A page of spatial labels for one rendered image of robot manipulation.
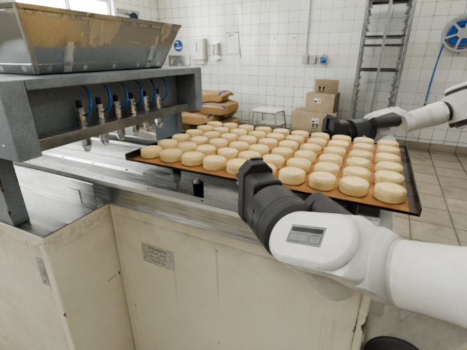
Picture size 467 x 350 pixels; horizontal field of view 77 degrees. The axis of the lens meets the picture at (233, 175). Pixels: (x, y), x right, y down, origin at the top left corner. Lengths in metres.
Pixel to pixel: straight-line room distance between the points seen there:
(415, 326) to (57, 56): 1.05
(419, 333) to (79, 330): 0.87
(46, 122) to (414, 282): 0.80
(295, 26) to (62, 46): 4.24
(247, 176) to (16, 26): 0.57
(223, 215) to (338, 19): 4.25
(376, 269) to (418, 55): 4.43
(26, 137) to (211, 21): 4.88
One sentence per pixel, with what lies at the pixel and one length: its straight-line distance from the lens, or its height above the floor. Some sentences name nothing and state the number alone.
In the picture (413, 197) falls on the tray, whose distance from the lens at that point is 0.60.
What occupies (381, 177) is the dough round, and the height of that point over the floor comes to 1.02.
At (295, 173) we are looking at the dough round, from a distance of 0.57.
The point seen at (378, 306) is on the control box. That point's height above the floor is 0.73.
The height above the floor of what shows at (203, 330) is 0.50.
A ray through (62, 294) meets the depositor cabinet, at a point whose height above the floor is 0.66.
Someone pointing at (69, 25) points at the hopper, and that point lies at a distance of 0.86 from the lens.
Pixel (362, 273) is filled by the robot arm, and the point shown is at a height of 1.04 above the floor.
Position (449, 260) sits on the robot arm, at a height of 1.07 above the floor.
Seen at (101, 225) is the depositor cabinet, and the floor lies 0.78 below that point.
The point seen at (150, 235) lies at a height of 0.77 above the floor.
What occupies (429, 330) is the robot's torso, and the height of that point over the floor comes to 0.64.
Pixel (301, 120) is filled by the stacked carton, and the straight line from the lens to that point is 4.40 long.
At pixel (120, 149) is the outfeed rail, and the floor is 0.88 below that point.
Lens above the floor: 1.23
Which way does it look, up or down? 22 degrees down
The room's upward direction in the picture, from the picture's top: straight up
